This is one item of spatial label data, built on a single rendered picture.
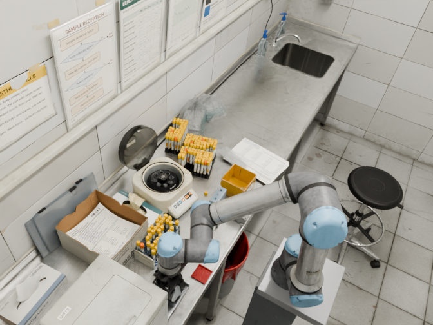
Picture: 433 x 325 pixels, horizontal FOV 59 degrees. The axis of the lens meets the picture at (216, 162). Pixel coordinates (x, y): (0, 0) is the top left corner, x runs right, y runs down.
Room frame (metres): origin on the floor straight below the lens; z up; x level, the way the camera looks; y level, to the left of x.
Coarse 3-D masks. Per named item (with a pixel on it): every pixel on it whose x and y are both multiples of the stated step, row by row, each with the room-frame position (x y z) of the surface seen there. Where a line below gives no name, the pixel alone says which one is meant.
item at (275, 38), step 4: (280, 24) 3.01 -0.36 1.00; (276, 32) 2.91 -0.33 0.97; (276, 36) 2.88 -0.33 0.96; (280, 36) 2.87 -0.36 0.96; (284, 36) 2.86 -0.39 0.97; (296, 36) 2.83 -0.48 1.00; (272, 40) 2.88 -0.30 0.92; (276, 40) 2.87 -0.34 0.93; (300, 40) 2.82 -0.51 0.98; (272, 44) 2.87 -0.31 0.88; (276, 44) 2.89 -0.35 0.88
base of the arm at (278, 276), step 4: (276, 260) 0.87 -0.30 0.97; (276, 264) 0.84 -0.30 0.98; (280, 264) 0.82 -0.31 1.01; (272, 268) 0.85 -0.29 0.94; (276, 268) 0.84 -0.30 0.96; (280, 268) 0.82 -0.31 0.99; (272, 272) 0.83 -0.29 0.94; (276, 272) 0.82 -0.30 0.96; (280, 272) 0.81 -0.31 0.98; (284, 272) 0.80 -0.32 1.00; (272, 276) 0.82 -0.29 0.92; (276, 276) 0.81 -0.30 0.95; (280, 276) 0.80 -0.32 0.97; (284, 276) 0.79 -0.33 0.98; (276, 280) 0.80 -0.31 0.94; (280, 280) 0.79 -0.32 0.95; (284, 280) 0.79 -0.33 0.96; (280, 284) 0.78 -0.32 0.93; (284, 284) 0.78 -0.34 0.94; (284, 288) 0.77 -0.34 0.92; (288, 288) 0.77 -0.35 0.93
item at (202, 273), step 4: (200, 264) 0.85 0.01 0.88; (196, 268) 0.83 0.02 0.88; (200, 268) 0.84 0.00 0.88; (204, 268) 0.84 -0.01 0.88; (208, 268) 0.84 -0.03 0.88; (196, 272) 0.82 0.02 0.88; (200, 272) 0.82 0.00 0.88; (204, 272) 0.82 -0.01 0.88; (208, 272) 0.82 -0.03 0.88; (212, 272) 0.82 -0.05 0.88; (192, 276) 0.79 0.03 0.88; (196, 276) 0.80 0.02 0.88; (200, 276) 0.80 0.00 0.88; (204, 276) 0.80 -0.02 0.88; (208, 276) 0.81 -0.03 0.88; (200, 280) 0.78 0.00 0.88; (204, 280) 0.79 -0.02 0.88
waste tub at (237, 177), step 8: (232, 168) 1.37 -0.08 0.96; (240, 168) 1.37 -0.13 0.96; (224, 176) 1.30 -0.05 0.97; (232, 176) 1.38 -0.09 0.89; (240, 176) 1.37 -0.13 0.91; (248, 176) 1.35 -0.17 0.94; (224, 184) 1.26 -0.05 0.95; (232, 184) 1.25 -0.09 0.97; (240, 184) 1.34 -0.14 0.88; (248, 184) 1.34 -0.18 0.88; (232, 192) 1.24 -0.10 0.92; (240, 192) 1.22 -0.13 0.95
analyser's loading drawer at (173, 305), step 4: (188, 284) 0.73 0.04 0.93; (184, 288) 0.72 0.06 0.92; (188, 288) 0.73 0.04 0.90; (184, 292) 0.70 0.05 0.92; (180, 296) 0.68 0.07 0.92; (168, 300) 0.65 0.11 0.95; (176, 300) 0.66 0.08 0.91; (168, 304) 0.64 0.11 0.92; (172, 304) 0.64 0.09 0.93; (176, 304) 0.65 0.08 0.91; (168, 308) 0.63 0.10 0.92; (172, 308) 0.63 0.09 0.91; (168, 312) 0.62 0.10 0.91; (172, 312) 0.62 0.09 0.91; (168, 316) 0.60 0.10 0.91
